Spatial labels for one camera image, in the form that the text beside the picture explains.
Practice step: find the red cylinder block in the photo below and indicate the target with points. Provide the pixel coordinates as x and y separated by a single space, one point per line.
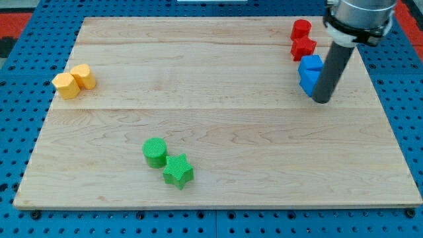
301 28

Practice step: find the blue upper block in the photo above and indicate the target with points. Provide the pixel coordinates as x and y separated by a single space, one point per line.
310 64

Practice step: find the green cylinder block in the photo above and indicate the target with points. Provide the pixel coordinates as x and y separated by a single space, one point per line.
155 152

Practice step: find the blue lower block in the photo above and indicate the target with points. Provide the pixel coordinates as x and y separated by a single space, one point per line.
308 80

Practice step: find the red star block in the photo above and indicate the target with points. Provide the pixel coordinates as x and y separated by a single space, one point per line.
302 47

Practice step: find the green star block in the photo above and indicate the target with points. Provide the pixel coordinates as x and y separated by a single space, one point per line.
178 171

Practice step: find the yellow rounded block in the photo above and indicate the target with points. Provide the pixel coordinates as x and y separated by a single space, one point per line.
83 76

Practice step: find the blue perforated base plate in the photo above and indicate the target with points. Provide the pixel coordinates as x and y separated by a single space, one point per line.
26 93

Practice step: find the blue block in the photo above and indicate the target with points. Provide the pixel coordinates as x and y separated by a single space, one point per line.
310 64
308 80

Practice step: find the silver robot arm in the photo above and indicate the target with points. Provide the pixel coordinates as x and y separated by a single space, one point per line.
352 22

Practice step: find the wooden board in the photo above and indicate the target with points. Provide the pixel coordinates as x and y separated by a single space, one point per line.
224 91

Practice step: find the yellow hexagon block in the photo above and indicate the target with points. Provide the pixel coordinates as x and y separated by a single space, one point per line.
66 85

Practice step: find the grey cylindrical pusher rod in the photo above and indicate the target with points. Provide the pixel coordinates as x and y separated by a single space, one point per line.
333 68

